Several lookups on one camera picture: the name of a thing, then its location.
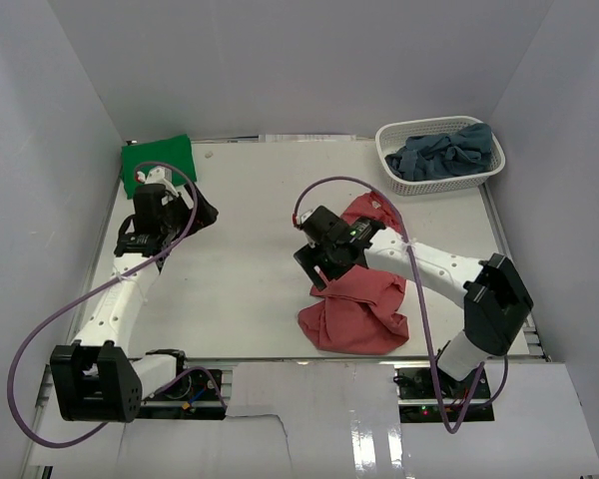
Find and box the red t shirt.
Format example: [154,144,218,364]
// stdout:
[297,192,410,356]

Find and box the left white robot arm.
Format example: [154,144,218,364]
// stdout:
[50,183,218,423]

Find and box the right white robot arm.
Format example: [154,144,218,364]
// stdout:
[294,206,534,398]

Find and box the folded green t shirt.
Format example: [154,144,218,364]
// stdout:
[121,135,197,200]

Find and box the white plastic basket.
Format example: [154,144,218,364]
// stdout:
[374,116,506,196]

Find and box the blue t shirt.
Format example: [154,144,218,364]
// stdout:
[384,123,492,182]

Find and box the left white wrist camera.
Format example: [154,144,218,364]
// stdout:
[135,167,177,195]

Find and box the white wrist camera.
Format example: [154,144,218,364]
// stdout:
[292,209,313,231]
[135,167,177,195]

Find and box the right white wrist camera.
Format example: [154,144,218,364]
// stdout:
[292,209,313,231]

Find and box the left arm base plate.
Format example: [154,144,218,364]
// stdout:
[138,369,230,421]

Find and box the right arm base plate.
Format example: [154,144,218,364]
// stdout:
[393,367,495,424]

